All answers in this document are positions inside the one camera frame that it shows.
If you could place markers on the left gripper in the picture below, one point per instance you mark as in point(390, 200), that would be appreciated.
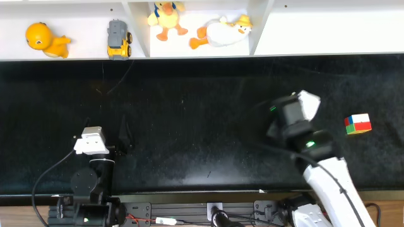
point(115, 150)

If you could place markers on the grey and yellow toy truck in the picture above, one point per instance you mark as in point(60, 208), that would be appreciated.
point(117, 33)

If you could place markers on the yellow rubber duck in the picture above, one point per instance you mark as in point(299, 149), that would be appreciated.
point(39, 36)

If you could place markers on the many-coloured puzzle cube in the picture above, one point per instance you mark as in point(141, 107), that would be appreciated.
point(358, 124)

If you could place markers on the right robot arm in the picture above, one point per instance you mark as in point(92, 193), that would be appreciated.
point(331, 186)

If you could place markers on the yellow plush duck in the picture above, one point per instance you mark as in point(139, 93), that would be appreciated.
point(167, 20)

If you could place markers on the white plush duck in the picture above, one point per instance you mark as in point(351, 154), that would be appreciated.
point(224, 33)

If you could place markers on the white shelf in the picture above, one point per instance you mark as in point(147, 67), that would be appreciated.
point(315, 34)

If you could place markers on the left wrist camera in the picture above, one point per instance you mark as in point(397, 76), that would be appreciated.
point(91, 142)

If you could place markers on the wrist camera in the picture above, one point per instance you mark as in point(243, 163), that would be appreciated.
point(309, 104)
point(91, 142)

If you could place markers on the mounting rail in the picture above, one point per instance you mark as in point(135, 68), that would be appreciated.
point(189, 209)

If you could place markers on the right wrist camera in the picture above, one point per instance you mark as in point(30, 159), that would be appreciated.
point(309, 104)

